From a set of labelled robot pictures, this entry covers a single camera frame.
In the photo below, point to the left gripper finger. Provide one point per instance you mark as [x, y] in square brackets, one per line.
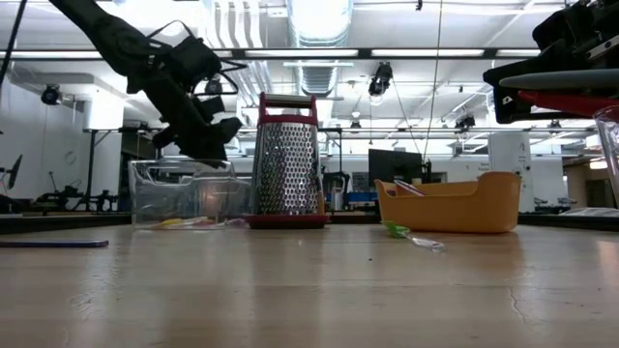
[217, 154]
[196, 147]

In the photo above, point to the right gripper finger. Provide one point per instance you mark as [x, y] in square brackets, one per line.
[527, 63]

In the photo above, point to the grey-blue silicone spatula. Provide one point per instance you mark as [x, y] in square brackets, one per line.
[556, 79]

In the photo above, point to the red spatula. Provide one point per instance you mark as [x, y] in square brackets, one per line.
[570, 102]

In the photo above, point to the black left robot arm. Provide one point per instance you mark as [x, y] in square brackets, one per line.
[106, 34]

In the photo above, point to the clear plastic bin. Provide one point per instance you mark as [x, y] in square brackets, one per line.
[159, 193]
[610, 145]

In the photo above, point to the red steel box grater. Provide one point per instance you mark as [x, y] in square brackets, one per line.
[287, 169]

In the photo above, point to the white hanging box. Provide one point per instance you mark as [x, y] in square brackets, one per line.
[104, 117]

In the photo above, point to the black ceiling spotlight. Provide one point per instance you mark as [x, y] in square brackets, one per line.
[381, 77]
[465, 122]
[50, 95]

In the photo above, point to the white cabinet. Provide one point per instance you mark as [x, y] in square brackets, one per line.
[508, 154]

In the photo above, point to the black background machinery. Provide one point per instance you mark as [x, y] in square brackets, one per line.
[63, 199]

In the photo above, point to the blue storage crate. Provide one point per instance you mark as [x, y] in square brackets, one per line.
[360, 196]

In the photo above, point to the orange plastic bin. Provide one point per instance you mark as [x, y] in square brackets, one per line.
[459, 208]

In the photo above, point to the clear plastic bag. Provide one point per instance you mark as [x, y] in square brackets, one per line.
[590, 211]

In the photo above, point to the black computer monitor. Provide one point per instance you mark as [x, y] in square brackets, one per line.
[394, 166]

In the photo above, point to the iridescent metal utensil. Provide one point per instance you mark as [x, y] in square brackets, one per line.
[411, 188]

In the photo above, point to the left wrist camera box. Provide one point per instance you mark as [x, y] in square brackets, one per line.
[193, 60]

